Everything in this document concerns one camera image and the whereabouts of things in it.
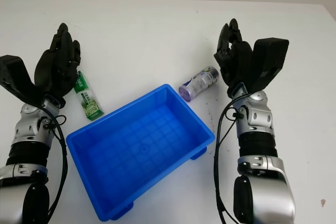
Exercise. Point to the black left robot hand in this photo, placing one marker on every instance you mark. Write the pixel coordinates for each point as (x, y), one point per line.
(52, 72)

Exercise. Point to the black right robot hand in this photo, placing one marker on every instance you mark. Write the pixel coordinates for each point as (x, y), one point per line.
(236, 61)

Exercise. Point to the purple silver drink can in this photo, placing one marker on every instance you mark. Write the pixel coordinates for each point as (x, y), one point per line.
(199, 82)

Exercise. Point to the green toothpaste box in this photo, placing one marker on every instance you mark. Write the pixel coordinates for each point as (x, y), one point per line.
(89, 100)

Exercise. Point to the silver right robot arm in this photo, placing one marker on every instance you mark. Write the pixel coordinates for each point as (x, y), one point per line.
(265, 171)

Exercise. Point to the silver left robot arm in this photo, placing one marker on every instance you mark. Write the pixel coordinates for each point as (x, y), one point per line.
(29, 134)

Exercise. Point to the blue plastic tray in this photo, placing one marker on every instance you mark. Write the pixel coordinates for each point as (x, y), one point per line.
(139, 150)

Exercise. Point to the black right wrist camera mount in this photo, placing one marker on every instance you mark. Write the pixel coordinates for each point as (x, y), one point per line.
(267, 61)

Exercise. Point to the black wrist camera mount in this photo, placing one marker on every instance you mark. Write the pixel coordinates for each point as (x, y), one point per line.
(15, 77)
(267, 61)

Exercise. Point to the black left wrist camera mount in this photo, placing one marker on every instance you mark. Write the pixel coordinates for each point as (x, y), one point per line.
(15, 77)

